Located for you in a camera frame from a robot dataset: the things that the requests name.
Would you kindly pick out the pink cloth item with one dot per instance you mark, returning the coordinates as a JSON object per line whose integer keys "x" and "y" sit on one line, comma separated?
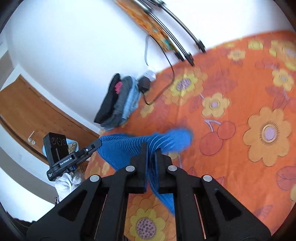
{"x": 118, "y": 87}

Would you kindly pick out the blue striped pants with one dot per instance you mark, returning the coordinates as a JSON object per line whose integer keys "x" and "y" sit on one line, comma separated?
{"x": 124, "y": 148}

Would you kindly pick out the wooden door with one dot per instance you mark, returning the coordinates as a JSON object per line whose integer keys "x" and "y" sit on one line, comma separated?
{"x": 34, "y": 109}

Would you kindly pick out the black folded garment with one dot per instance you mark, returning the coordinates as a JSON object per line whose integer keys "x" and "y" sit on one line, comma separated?
{"x": 108, "y": 102}

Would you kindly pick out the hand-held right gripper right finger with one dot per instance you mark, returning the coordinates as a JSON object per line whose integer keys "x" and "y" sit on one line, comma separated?
{"x": 156, "y": 169}

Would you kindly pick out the white crumpled cloth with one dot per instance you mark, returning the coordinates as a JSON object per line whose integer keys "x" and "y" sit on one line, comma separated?
{"x": 67, "y": 183}

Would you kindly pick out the black power adapter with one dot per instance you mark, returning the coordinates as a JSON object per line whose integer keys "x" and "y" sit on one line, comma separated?
{"x": 144, "y": 84}

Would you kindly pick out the black metal stand legs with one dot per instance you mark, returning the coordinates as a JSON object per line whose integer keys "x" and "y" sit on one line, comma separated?
{"x": 182, "y": 27}

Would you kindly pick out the orange floral bed sheet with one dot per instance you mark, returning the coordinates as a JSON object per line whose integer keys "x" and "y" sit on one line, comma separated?
{"x": 231, "y": 92}

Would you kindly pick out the light blue denim garment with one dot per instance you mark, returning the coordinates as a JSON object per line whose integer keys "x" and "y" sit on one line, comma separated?
{"x": 133, "y": 102}

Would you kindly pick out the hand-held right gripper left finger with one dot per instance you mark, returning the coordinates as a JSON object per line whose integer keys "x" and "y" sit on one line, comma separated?
{"x": 145, "y": 166}

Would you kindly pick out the stack of folded clothes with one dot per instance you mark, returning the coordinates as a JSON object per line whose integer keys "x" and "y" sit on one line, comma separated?
{"x": 123, "y": 97}

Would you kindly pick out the white plug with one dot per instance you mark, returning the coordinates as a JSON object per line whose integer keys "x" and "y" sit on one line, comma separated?
{"x": 150, "y": 74}

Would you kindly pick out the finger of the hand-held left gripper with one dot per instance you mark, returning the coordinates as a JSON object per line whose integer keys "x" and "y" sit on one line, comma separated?
{"x": 91, "y": 147}

